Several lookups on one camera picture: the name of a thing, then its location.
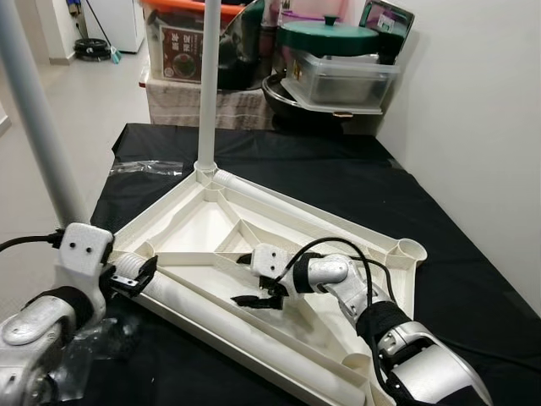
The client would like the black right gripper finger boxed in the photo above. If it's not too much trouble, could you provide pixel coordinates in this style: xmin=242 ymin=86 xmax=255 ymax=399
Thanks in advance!
xmin=232 ymin=292 xmax=285 ymax=310

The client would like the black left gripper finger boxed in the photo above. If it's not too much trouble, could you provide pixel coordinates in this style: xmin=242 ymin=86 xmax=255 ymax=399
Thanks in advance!
xmin=123 ymin=255 xmax=160 ymax=296

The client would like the white plastic table top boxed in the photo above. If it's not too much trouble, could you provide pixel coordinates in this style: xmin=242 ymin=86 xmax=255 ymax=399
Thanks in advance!
xmin=106 ymin=165 xmax=428 ymax=406

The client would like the clear plastic bag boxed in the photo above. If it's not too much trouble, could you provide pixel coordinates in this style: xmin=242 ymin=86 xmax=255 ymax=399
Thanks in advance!
xmin=110 ymin=161 xmax=183 ymax=177
xmin=51 ymin=317 xmax=119 ymax=398

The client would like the black tablecloth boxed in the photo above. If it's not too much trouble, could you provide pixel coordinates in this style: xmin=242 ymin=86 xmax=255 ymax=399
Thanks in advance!
xmin=51 ymin=123 xmax=541 ymax=406

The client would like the beige cloth covered bench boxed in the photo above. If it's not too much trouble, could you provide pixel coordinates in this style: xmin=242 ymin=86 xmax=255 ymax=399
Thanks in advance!
xmin=139 ymin=72 xmax=276 ymax=129

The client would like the black round wok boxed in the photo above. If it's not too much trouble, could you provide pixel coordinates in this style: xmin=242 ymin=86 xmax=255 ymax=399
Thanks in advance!
xmin=262 ymin=74 xmax=390 ymax=119

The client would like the clear plastic container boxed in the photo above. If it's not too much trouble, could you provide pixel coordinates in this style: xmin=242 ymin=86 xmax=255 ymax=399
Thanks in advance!
xmin=283 ymin=51 xmax=402 ymax=107

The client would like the red printed carton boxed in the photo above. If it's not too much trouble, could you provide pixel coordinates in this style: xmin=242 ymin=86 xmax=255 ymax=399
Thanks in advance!
xmin=161 ymin=30 xmax=204 ymax=81

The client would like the green pot lid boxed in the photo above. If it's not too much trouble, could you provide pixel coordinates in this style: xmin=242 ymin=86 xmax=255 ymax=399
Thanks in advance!
xmin=277 ymin=17 xmax=381 ymax=56

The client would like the clear storage box orange lid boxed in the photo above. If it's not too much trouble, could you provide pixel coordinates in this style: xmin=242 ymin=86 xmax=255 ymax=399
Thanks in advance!
xmin=142 ymin=0 xmax=254 ymax=81

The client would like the white chest freezer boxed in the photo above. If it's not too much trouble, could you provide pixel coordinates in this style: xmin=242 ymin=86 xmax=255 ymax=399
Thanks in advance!
xmin=85 ymin=0 xmax=146 ymax=53

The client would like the pink plastic tub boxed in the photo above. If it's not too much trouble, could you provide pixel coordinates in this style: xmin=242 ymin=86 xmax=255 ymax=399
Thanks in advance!
xmin=283 ymin=0 xmax=364 ymax=25

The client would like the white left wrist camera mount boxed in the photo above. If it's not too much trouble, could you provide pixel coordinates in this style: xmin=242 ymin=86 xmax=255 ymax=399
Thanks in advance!
xmin=57 ymin=222 xmax=115 ymax=293

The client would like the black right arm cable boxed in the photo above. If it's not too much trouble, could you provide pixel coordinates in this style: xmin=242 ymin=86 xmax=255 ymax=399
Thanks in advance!
xmin=279 ymin=237 xmax=402 ymax=406

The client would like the black coiled hose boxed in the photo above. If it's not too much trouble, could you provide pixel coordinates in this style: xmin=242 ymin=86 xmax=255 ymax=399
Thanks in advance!
xmin=74 ymin=38 xmax=112 ymax=62

